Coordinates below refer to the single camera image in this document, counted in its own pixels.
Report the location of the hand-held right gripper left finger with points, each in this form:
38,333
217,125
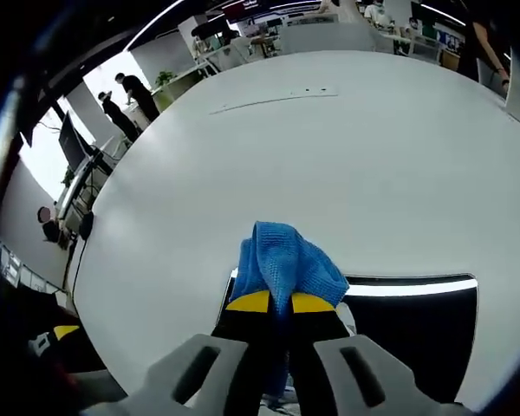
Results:
190,377

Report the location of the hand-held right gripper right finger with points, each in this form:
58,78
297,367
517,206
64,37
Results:
372,381

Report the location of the blue cleaning cloth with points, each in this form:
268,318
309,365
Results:
281,255

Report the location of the black power adapter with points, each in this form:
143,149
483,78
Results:
87,224

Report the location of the small green plant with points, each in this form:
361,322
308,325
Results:
69,177

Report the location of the dark computer monitor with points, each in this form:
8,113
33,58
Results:
71,141

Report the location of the green potted plant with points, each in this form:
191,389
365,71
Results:
167,79

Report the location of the long ceiling light strip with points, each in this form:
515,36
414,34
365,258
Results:
156,24

